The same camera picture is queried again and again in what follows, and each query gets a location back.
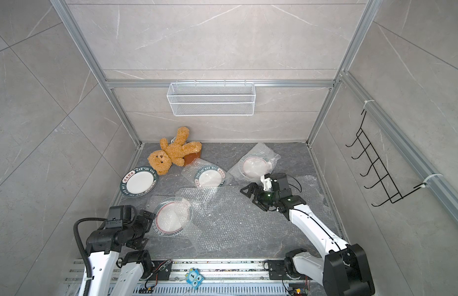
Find brown teddy bear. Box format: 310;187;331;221
147;127;203;176

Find brown wooden block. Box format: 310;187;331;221
183;150;202;166

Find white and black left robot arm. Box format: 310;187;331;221
73;205;156;296

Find bubble wrapped plate front left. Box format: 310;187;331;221
146;196;193;237

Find bubble wrapped plate back right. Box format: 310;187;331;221
229;143;281;182

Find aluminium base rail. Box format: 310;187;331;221
64;258;326;296

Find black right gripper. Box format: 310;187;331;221
242;183;280;210

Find large bubble wrap sheet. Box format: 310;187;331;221
176;186;314;257

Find black wire hook rack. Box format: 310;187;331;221
345;110;427;207

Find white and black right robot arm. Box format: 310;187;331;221
240;173;376;296

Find bubble wrapped plate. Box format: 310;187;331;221
182;158;228;187
229;143;281;182
146;196;193;237

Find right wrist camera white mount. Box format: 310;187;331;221
261;173;272;192

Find white wire mesh basket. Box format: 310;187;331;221
167;82;256;117

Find blue cartoon toy figure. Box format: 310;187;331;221
185;268;204;290

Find bubble wrapped plate back middle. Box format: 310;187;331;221
182;158;228;187

